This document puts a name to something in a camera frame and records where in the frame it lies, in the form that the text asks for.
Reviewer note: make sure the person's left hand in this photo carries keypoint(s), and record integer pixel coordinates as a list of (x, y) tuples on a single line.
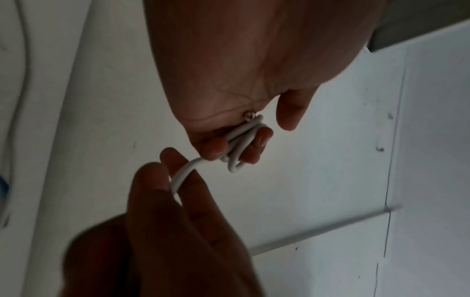
[(257, 52)]

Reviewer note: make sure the person's right hand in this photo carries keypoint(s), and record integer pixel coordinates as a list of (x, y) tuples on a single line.
[(165, 246)]

